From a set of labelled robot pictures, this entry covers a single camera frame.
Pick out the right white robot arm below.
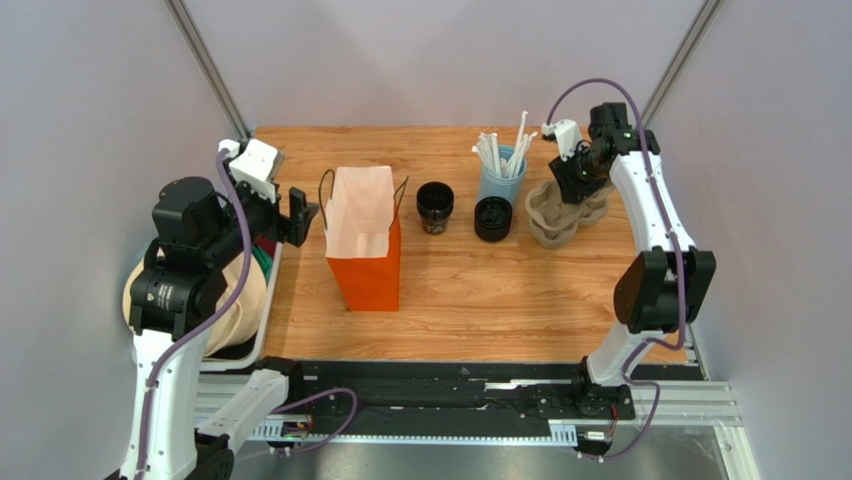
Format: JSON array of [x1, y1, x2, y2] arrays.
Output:
[[541, 103, 717, 412]]

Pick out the beige hat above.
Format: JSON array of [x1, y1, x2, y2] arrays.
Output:
[[122, 247, 271, 359]]

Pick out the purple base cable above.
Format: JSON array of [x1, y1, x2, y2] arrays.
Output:
[[269, 383, 360, 455]]

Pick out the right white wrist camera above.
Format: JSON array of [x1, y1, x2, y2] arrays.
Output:
[[540, 119, 584, 161]]

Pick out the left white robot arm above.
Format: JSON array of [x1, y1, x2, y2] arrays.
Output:
[[116, 177, 319, 479]]

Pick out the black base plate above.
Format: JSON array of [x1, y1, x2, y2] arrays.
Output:
[[289, 360, 636, 437]]

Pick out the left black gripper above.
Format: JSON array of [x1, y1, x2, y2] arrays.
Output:
[[203, 157, 320, 267]]

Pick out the orange paper bag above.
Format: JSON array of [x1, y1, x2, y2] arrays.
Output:
[[319, 166, 409, 312]]

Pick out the pulp cup carrier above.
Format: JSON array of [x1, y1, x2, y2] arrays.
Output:
[[578, 195, 609, 227], [525, 180, 615, 250]]

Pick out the light blue straw holder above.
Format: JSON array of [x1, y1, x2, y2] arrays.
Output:
[[476, 158, 527, 208]]

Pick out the black lid stack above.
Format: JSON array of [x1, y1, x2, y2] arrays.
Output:
[[474, 196, 513, 243]]

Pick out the white plastic tray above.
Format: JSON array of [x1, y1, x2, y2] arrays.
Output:
[[201, 237, 277, 373]]

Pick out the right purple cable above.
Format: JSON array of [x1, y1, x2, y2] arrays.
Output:
[[545, 77, 688, 462]]

